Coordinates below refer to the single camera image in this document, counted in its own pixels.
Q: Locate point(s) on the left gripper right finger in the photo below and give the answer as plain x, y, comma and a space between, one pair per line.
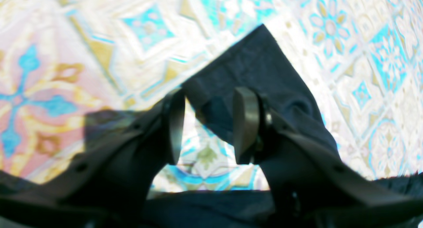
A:
310, 186

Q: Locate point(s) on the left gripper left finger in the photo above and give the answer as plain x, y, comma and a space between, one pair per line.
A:
106, 187

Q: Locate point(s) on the black t-shirt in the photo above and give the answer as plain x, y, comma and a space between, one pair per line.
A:
255, 62

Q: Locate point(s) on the patterned tablecloth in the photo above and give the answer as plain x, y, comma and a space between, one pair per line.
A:
61, 59

